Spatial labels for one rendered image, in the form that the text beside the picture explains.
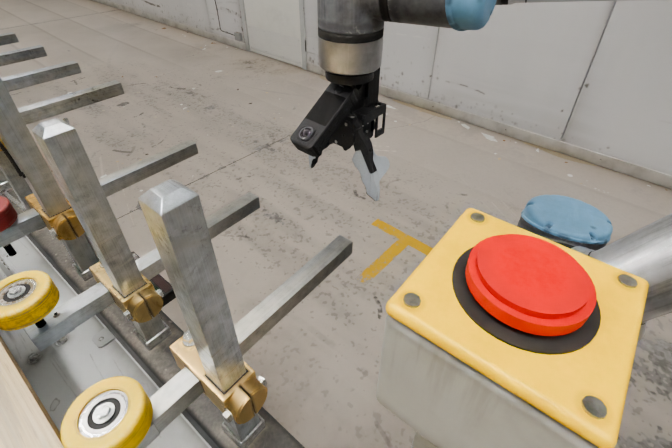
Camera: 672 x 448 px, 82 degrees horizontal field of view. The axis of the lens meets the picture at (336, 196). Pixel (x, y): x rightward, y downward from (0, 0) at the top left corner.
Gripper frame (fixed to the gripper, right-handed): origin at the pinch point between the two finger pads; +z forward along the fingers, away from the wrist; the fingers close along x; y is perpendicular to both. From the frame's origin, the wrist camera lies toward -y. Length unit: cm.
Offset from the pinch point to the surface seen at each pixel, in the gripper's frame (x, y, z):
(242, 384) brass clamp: -11.6, -30.8, 7.9
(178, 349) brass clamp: -1.6, -33.6, 7.8
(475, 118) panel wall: 64, 224, 89
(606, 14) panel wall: 7, 225, 9
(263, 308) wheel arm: -4.2, -21.6, 8.9
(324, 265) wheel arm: -5.0, -9.3, 8.9
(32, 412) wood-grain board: 0.3, -48.4, 3.8
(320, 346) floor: 23, 16, 94
